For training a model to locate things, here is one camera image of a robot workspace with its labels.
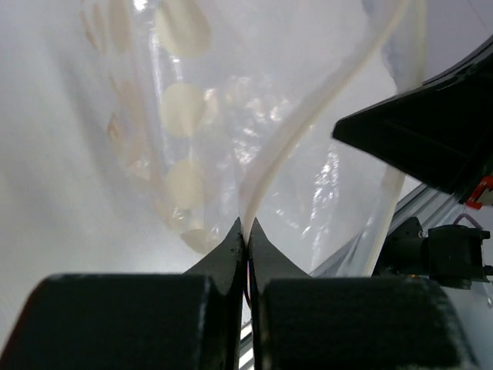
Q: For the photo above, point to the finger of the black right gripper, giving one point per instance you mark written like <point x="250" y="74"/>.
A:
<point x="439" y="133"/>

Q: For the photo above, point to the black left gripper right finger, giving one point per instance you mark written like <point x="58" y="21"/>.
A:
<point x="303" y="322"/>

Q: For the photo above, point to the clear zip top bag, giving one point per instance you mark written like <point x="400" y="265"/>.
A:
<point x="217" y="111"/>

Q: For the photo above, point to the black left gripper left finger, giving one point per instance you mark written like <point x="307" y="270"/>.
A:
<point x="135" y="321"/>

